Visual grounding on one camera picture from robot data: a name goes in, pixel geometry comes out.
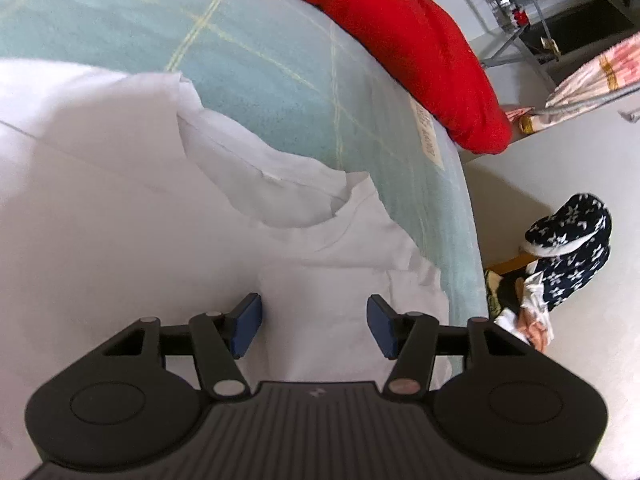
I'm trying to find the green checked bed sheet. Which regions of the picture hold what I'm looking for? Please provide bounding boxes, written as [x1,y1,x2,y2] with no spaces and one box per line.
[0,0,486,376]

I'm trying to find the green patterned seat cushion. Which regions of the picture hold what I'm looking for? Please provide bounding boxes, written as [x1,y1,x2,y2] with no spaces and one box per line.
[484,269,503,321]

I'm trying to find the metal drying rack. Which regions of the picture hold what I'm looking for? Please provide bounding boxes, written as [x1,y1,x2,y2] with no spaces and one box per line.
[450,0,563,86]

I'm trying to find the dark star print garment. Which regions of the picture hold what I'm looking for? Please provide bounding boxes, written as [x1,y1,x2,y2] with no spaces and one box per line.
[520,192,613,313]

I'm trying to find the pink striped curtain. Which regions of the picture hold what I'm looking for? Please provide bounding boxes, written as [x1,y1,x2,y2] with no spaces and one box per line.
[502,32,640,136]

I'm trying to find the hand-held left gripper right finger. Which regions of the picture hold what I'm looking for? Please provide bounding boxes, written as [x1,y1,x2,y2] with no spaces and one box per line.
[367,294,526,396]

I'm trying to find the wooden chair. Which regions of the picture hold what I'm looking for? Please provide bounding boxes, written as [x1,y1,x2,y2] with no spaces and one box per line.
[487,252,536,273]

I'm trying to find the red quilt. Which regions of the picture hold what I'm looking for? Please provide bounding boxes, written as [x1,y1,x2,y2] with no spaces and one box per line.
[227,0,513,155]

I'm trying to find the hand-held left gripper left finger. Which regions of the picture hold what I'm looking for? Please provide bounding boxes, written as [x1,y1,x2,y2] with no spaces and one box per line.
[102,292,263,401]

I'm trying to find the white t-shirt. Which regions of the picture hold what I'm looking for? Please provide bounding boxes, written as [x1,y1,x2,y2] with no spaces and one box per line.
[0,57,453,461]

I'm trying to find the pile of light clothes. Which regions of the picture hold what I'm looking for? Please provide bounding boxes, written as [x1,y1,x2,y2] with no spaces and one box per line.
[492,272,556,353]

